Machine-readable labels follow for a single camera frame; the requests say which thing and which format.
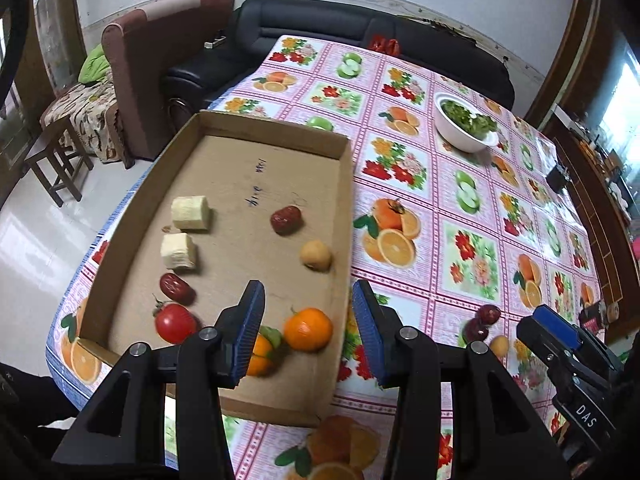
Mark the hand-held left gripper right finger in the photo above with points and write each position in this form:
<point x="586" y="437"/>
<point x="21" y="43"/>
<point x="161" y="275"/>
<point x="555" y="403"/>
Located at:
<point x="370" y="335"/>

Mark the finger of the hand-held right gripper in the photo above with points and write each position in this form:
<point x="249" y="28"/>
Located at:
<point x="537" y="340"/>
<point x="555" y="322"/>

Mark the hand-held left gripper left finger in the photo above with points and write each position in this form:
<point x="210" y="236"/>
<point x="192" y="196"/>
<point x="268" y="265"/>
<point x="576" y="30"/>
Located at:
<point x="250" y="335"/>

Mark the yellow round fruit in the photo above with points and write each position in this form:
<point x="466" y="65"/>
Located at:
<point x="316" y="255"/>
<point x="500" y="346"/>

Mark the red jujube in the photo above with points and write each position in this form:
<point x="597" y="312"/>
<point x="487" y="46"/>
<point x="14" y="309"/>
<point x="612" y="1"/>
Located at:
<point x="175" y="287"/>
<point x="472" y="332"/>
<point x="487" y="314"/>
<point x="286" y="219"/>

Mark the round orange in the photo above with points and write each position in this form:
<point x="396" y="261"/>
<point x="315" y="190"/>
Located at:
<point x="307" y="329"/>

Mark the cardboard box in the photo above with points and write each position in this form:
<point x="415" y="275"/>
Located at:
<point x="240" y="170"/>

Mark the orange with green leaf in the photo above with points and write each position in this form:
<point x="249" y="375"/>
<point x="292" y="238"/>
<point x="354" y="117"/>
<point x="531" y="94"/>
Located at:
<point x="260" y="357"/>

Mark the black and red object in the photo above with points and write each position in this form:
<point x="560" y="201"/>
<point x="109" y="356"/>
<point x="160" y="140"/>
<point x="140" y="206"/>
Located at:
<point x="595" y="314"/>

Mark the red tomato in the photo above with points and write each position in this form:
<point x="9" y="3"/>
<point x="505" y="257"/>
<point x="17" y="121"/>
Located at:
<point x="174" y="322"/>

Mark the wooden sideboard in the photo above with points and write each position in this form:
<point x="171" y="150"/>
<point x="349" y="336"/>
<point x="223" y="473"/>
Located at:
<point x="590" y="200"/>

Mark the black box device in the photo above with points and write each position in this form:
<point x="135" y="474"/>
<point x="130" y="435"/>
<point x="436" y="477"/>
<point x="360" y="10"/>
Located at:
<point x="557" y="177"/>

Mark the fruit print tablecloth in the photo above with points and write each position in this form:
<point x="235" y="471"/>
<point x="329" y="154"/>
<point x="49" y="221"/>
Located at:
<point x="450" y="200"/>

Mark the white bowl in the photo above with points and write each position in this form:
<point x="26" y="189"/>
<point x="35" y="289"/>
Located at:
<point x="457" y="137"/>

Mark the green leafy vegetables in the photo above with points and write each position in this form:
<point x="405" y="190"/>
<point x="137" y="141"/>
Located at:
<point x="465" y="115"/>

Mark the person's dark clothing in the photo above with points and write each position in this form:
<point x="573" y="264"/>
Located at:
<point x="25" y="410"/>

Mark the wooden stool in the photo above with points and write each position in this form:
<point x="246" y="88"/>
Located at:
<point x="50" y="142"/>

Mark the patterned seat blanket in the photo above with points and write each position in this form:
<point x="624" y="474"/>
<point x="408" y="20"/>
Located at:
<point x="85" y="110"/>

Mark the red item on sofa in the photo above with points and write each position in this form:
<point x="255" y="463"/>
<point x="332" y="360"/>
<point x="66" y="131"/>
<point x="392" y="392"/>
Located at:
<point x="382" y="44"/>

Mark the brown armchair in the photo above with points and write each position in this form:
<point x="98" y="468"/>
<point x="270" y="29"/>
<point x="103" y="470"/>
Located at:
<point x="150" y="60"/>

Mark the white power strip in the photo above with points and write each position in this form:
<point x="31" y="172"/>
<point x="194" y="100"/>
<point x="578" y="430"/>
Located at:
<point x="215" y="42"/>

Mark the green cushion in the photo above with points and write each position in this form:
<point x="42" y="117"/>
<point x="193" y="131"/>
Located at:
<point x="95" y="67"/>

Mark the black leather sofa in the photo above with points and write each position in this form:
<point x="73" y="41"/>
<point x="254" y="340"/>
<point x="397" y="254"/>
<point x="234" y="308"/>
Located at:
<point x="300" y="20"/>

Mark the wooden glass door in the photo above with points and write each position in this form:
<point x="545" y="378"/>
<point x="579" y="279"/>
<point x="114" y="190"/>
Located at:
<point x="55" y="35"/>

